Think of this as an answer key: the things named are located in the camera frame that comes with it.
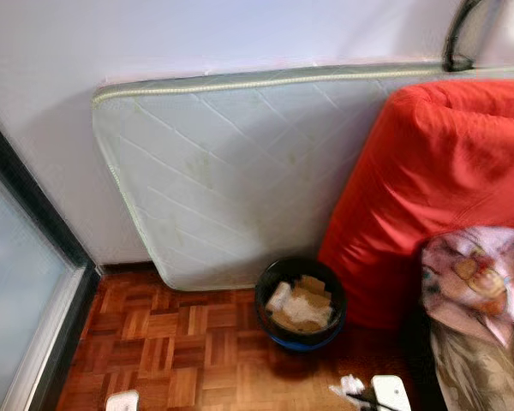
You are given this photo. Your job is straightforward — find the white tissue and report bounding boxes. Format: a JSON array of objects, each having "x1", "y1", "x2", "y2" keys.
[{"x1": 329, "y1": 374, "x2": 367, "y2": 400}]

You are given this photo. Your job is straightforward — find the brown and white paper rubbish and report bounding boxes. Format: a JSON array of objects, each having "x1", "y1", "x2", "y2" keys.
[{"x1": 266, "y1": 274, "x2": 335, "y2": 333}]

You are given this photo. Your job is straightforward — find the dark door frame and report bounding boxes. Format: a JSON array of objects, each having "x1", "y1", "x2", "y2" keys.
[{"x1": 0, "y1": 110, "x2": 102, "y2": 411}]

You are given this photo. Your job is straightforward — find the pink cartoon print blanket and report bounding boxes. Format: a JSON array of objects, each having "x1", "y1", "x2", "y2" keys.
[{"x1": 420, "y1": 225, "x2": 514, "y2": 411}]

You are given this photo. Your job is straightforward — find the black curved hose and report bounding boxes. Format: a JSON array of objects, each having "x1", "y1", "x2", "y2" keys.
[{"x1": 443, "y1": 0, "x2": 489, "y2": 73}]

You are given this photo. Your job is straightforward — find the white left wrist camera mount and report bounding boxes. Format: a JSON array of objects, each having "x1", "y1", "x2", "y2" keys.
[{"x1": 105, "y1": 390, "x2": 140, "y2": 411}]

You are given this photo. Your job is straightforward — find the black round waste bin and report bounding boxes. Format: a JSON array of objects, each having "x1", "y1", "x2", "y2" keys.
[{"x1": 254, "y1": 257, "x2": 348, "y2": 352}]

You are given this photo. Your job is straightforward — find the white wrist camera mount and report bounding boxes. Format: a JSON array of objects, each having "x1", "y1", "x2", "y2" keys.
[
  {"x1": 105, "y1": 390, "x2": 140, "y2": 411},
  {"x1": 372, "y1": 375, "x2": 412, "y2": 411}
]

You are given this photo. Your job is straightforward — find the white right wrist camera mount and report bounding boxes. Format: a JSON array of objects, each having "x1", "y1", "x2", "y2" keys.
[{"x1": 372, "y1": 375, "x2": 412, "y2": 411}]

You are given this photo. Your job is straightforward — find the red covered mattress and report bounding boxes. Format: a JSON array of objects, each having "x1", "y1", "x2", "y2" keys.
[{"x1": 317, "y1": 79, "x2": 514, "y2": 331}]

